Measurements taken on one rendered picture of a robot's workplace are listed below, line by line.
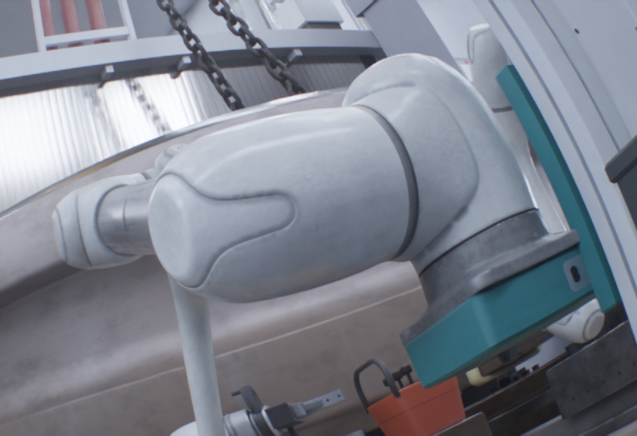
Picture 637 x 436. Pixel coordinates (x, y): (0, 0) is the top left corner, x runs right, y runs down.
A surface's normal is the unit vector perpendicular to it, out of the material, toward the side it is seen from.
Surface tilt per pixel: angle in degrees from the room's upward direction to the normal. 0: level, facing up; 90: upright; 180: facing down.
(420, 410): 97
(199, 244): 117
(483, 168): 93
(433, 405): 97
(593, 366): 90
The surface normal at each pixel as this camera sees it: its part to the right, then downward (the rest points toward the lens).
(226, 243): 0.13, 0.29
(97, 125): 0.57, -0.47
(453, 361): -0.85, 0.24
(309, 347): 0.25, -0.39
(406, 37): -0.73, 0.12
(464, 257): -0.55, -0.13
